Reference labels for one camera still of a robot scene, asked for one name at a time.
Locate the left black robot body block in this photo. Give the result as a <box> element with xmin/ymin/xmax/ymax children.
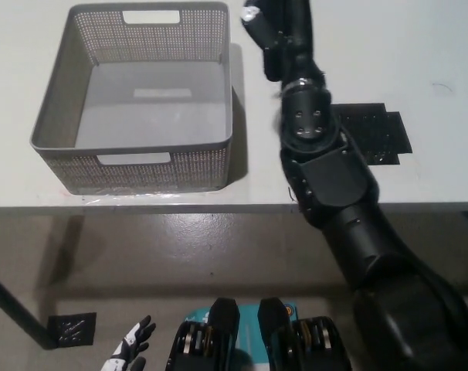
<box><xmin>166</xmin><ymin>297</ymin><xmax>241</xmax><ymax>371</ymax></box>

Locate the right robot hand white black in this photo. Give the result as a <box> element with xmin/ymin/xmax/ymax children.
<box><xmin>240</xmin><ymin>0</ymin><xmax>316</xmax><ymax>84</ymax></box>

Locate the black peg stand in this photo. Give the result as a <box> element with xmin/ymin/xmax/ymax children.
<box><xmin>332</xmin><ymin>102</ymin><xmax>414</xmax><ymax>166</ymax></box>

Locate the right black robot body block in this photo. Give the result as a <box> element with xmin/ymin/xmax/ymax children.
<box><xmin>259</xmin><ymin>297</ymin><xmax>353</xmax><ymax>371</ymax></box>

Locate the black robot body block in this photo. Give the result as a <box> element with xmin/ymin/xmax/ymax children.
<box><xmin>259</xmin><ymin>297</ymin><xmax>353</xmax><ymax>371</ymax></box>
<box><xmin>166</xmin><ymin>297</ymin><xmax>241</xmax><ymax>371</ymax></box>

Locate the grey perforated plastic basket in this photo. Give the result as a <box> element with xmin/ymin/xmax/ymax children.
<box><xmin>28</xmin><ymin>2</ymin><xmax>235</xmax><ymax>194</ymax></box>

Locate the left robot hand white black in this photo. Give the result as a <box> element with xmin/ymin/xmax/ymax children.
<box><xmin>102</xmin><ymin>315</ymin><xmax>158</xmax><ymax>371</ymax></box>

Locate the black table leg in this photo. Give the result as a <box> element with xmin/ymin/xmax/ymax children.
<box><xmin>0</xmin><ymin>268</ymin><xmax>56</xmax><ymax>349</ymax></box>

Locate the clear plastic tape strip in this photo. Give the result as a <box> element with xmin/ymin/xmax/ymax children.
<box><xmin>79</xmin><ymin>189</ymin><xmax>219</xmax><ymax>203</ymax></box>

